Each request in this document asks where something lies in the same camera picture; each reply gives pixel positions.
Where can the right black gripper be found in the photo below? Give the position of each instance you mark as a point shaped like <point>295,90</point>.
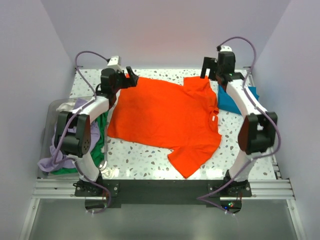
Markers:
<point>208,63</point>

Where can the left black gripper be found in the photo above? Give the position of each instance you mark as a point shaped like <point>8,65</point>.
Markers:
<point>121,74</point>

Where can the orange t shirt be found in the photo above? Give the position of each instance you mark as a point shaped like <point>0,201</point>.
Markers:
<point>182,118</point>

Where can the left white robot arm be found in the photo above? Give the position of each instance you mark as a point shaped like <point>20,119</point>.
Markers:
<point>73,128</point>

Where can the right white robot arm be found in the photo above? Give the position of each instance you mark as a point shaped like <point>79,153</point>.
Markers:
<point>258,131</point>

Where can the folded blue t shirt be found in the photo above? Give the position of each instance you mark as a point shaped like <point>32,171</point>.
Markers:
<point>226,103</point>

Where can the white t shirt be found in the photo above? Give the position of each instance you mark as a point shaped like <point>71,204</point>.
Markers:
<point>66,106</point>

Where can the green t shirt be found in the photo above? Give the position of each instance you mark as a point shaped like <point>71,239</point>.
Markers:
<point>96,147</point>

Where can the lavender t shirt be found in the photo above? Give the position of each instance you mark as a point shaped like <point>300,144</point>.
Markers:
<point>62,155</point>

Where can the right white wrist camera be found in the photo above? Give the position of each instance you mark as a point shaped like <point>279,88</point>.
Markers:
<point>223,48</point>

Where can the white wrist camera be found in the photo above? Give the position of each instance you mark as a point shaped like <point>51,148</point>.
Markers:
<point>223,48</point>
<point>115,63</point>

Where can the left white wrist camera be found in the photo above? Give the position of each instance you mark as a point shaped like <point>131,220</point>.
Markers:
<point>115,63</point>

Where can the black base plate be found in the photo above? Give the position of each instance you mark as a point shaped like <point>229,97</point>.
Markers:
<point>115,193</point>

